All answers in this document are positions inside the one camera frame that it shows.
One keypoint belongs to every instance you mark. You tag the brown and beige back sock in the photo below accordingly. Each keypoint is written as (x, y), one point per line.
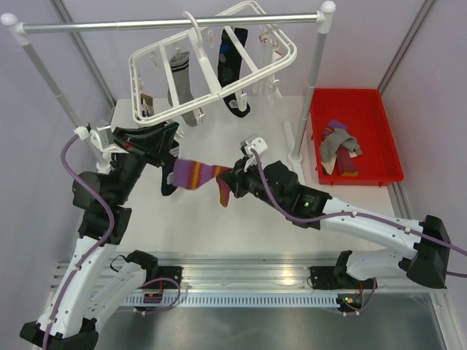
(147, 105)

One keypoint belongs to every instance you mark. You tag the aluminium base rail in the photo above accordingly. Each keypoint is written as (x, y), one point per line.
(212, 272)

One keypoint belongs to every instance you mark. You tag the grey sock with black stripes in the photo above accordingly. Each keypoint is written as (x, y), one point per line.
(339, 137)

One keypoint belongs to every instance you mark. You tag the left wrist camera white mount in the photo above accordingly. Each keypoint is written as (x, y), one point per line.
(100, 136)

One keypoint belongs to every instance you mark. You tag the silver and white clothes rack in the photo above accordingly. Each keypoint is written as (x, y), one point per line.
(20, 32)

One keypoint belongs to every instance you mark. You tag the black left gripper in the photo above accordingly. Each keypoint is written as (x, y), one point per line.
(153, 142)

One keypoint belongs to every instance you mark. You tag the red plastic bin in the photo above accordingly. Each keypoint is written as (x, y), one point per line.
(363, 113)

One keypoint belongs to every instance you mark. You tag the black and blue patterned sock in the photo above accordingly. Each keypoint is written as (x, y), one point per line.
(228, 71)

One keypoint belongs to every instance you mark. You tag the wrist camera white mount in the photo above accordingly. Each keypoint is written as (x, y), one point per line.
(100, 136)
(253, 142)

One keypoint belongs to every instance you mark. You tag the white plastic clip hanger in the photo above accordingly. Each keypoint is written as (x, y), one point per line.
(198, 34)

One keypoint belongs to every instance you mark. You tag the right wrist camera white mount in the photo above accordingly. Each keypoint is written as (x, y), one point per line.
(253, 142)

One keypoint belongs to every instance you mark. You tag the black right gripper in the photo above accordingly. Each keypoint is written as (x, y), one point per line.
(237, 177)

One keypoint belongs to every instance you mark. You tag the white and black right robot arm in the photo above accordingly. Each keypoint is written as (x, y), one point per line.
(416, 249)

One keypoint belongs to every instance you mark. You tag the grey sock back row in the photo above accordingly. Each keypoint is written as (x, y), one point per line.
(179, 65)

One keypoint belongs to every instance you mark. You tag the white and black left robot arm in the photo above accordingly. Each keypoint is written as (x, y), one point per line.
(75, 316)

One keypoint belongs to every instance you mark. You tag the white slotted cable duct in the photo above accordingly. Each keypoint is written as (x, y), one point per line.
(234, 300)

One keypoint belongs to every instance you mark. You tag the purple striped sock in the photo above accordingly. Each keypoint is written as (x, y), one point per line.
(191, 175)
(344, 159)

